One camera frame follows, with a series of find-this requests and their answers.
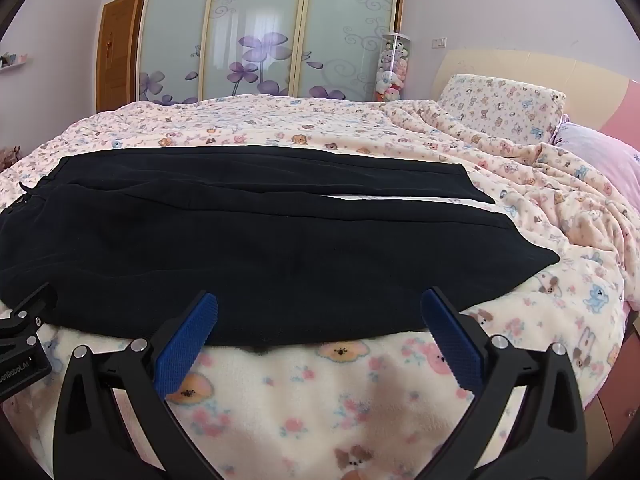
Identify white wall shelf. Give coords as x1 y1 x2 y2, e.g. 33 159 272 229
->
0 51 32 75

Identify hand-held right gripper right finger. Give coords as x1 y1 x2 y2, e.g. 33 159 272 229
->
415 287 587 480

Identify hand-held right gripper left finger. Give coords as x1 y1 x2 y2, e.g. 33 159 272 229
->
52 290 236 480

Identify clear cylinder of plush toys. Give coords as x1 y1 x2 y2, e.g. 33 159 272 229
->
375 33 412 104

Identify floral glass sliding wardrobe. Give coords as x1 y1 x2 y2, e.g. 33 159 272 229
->
131 0 407 107

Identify black pants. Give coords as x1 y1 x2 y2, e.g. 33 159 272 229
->
0 146 561 348

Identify brown wooden door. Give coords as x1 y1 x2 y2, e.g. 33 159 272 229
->
95 0 139 114

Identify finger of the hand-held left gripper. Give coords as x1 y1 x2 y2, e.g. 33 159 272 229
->
0 282 57 341

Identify animal print fleece blanket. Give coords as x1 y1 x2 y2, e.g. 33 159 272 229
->
0 94 633 480

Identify purple pillow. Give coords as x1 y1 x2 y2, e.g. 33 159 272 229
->
552 115 640 231

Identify animal print pillow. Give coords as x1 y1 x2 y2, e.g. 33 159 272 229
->
437 74 568 147

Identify beige and pink bed headboard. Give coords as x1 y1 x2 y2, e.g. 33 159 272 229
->
431 49 640 311

